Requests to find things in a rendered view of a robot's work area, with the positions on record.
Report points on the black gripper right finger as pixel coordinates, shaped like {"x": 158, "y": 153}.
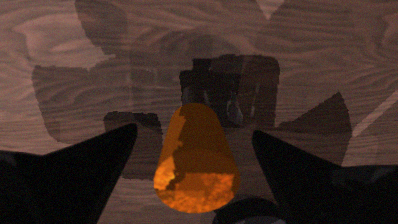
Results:
{"x": 312, "y": 190}

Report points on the dark grey round pedestal with silver d-shaped shaft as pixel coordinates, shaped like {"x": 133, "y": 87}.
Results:
{"x": 249, "y": 211}

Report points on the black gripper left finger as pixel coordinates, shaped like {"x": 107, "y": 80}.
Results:
{"x": 71, "y": 185}

